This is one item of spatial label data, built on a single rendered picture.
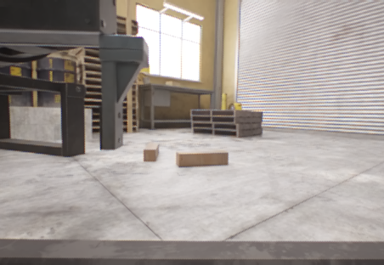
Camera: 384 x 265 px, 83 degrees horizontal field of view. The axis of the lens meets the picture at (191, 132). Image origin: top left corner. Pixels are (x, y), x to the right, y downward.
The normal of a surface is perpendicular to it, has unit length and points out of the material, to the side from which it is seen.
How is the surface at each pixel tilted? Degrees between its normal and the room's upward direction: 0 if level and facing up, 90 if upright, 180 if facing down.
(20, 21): 90
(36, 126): 90
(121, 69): 90
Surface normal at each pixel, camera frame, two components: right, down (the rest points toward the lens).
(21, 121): 0.61, 0.08
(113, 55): 0.03, 0.08
